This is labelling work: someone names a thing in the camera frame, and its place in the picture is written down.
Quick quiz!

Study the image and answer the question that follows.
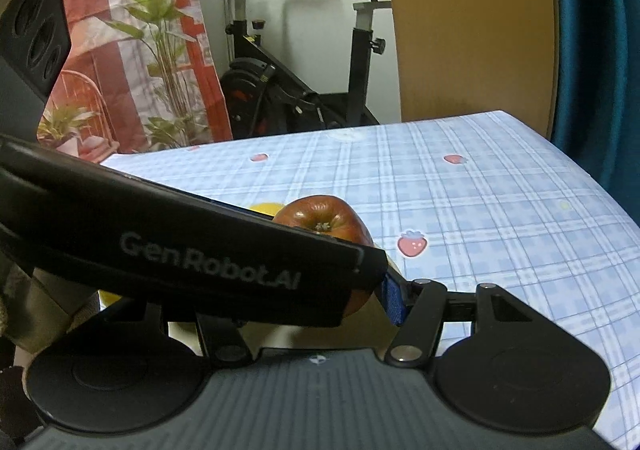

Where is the black exercise bike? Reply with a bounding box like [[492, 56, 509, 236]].
[[192, 0, 393, 141]]

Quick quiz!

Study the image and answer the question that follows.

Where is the cream round plate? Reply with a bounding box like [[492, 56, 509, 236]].
[[167, 262, 408, 353]]

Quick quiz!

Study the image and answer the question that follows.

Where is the printed wall cloth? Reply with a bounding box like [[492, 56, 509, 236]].
[[27, 0, 234, 166]]

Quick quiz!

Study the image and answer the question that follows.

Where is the red apple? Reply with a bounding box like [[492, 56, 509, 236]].
[[271, 195, 376, 317]]

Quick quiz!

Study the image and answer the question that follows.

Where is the blue plaid tablecloth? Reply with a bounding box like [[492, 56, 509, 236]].
[[100, 110, 640, 450]]

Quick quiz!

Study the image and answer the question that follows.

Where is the blue curtain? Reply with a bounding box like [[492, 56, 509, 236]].
[[547, 0, 640, 231]]

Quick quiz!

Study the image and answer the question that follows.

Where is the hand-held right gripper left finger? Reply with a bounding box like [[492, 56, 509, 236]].
[[85, 300, 253, 370]]

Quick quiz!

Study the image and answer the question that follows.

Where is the wooden door panel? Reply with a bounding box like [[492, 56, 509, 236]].
[[380, 0, 559, 141]]

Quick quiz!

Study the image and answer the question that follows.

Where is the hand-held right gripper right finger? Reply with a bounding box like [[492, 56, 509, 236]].
[[377, 272, 551, 370]]

